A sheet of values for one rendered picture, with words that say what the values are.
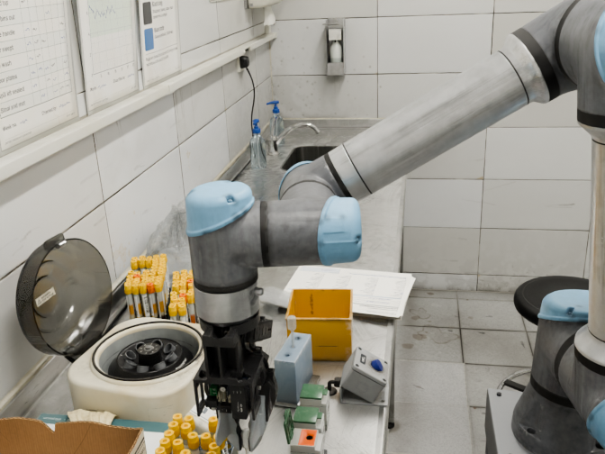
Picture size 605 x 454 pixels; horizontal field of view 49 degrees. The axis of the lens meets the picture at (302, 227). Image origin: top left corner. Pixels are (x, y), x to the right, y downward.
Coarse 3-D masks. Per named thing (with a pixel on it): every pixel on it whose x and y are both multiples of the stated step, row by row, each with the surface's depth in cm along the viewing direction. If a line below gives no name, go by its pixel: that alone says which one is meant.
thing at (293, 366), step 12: (300, 336) 126; (288, 348) 122; (300, 348) 122; (276, 360) 119; (288, 360) 118; (300, 360) 121; (276, 372) 120; (288, 372) 119; (300, 372) 121; (288, 384) 120; (300, 384) 122; (312, 384) 127; (288, 396) 121
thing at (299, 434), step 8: (296, 432) 104; (304, 432) 103; (312, 432) 103; (296, 440) 102; (304, 440) 102; (312, 440) 102; (320, 440) 103; (296, 448) 101; (304, 448) 101; (312, 448) 101; (320, 448) 101
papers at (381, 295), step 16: (304, 272) 172; (320, 272) 172; (336, 272) 171; (352, 272) 171; (368, 272) 170; (384, 272) 170; (288, 288) 164; (352, 288) 162; (368, 288) 162; (384, 288) 161; (400, 288) 161; (368, 304) 154; (384, 304) 154; (400, 304) 154; (400, 320) 150
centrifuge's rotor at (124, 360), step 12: (132, 348) 124; (144, 348) 120; (156, 348) 120; (168, 348) 124; (180, 348) 123; (120, 360) 120; (132, 360) 121; (144, 360) 119; (156, 360) 119; (168, 360) 119; (180, 360) 119; (108, 372) 119; (120, 372) 117; (132, 372) 115; (144, 372) 116; (156, 372) 116; (168, 372) 116
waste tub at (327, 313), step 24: (312, 288) 144; (336, 288) 144; (288, 312) 135; (312, 312) 146; (336, 312) 146; (288, 336) 134; (312, 336) 134; (336, 336) 133; (312, 360) 136; (336, 360) 135
